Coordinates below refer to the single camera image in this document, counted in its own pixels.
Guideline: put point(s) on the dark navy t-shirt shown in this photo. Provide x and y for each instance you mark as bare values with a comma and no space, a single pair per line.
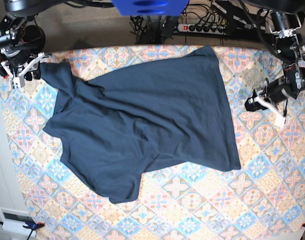
142,118

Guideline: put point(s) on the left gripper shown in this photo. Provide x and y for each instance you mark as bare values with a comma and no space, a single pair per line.
274,96

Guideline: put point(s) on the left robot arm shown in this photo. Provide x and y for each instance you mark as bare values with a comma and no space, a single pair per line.
287,17

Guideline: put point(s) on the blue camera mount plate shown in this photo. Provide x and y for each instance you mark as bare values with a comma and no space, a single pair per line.
150,7

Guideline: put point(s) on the black round stool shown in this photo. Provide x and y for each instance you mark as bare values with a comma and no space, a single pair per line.
34,38

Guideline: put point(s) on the white wall outlet box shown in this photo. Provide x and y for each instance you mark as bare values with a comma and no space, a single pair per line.
14,215

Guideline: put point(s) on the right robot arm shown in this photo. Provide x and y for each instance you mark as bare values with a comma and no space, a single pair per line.
11,31

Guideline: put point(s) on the blue clamp lower left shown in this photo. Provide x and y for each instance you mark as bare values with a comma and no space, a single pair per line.
30,226

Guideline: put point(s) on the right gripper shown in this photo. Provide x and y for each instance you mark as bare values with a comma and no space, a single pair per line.
22,66

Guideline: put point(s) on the white power strip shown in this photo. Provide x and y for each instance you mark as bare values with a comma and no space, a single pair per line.
210,28

